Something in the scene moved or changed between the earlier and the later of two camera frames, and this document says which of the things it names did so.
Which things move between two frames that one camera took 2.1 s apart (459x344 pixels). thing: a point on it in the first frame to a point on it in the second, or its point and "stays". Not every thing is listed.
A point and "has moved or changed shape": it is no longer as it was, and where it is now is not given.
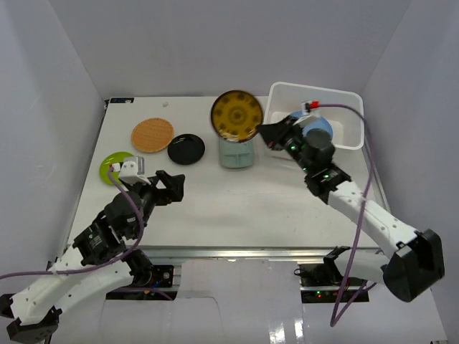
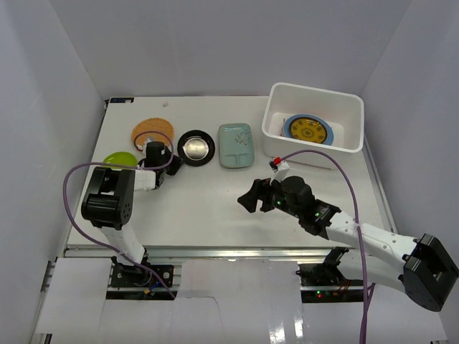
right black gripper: x=274 y=135 to x=261 y=188
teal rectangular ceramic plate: x=237 y=155 stays
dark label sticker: x=122 y=99 stays
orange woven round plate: x=152 y=135 stays
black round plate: x=186 y=149 has moved or changed shape
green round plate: x=104 y=166 stays
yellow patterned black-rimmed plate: x=236 y=115 has moved or changed shape
